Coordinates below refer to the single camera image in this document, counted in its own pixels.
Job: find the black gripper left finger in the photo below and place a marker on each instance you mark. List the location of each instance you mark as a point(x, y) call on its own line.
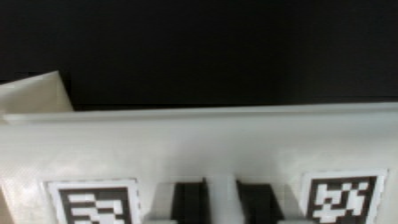
point(191, 203)

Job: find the white cabinet door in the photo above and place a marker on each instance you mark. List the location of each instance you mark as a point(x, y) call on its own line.
point(92, 163)

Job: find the white cabinet body box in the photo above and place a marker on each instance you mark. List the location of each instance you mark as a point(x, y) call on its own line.
point(35, 95)

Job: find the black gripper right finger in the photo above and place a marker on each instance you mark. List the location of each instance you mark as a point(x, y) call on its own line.
point(261, 205)

